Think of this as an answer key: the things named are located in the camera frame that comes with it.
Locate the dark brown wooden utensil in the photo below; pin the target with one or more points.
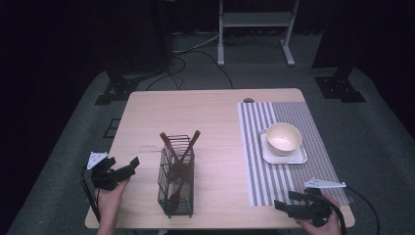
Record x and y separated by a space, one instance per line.
166 142

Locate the brown wooden spoon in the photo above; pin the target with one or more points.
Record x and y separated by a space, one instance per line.
193 141
176 197

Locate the square floor hatch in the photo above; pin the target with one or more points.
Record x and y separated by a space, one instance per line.
112 128

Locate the white square plate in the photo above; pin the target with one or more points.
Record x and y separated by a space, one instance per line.
295 159

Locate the cream bowl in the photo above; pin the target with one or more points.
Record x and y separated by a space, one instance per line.
284 138

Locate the person's left hand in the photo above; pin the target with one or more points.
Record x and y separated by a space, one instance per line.
109 199

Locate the grey striped placemat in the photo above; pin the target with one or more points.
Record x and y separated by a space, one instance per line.
261 182

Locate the black stand base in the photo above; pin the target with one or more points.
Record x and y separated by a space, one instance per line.
339 88
117 91

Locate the white metal stand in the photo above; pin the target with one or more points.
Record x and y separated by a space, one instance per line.
256 19

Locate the person's right hand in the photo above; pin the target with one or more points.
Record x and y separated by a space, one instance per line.
328 228

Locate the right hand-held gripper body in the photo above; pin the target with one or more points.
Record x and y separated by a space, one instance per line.
314 209

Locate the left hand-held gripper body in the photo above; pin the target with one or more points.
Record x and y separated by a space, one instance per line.
101 179

